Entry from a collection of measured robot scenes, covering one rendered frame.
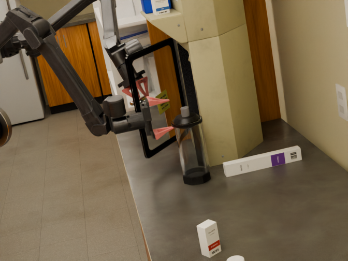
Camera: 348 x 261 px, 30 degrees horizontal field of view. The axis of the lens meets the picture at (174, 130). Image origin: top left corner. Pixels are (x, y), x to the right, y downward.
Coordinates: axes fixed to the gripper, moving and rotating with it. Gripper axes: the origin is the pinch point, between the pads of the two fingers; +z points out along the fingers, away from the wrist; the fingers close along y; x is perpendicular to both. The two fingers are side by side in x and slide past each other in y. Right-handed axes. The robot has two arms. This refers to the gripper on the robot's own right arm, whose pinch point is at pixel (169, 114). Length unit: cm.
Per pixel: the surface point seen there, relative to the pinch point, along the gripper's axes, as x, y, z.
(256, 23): 46, 17, 47
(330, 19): -14, 23, 55
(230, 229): -43, -26, 7
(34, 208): 247, -118, -85
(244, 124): 14.7, -13.9, 28.6
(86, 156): 341, -116, -42
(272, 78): 46, -7, 51
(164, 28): 8.9, 27.8, 4.6
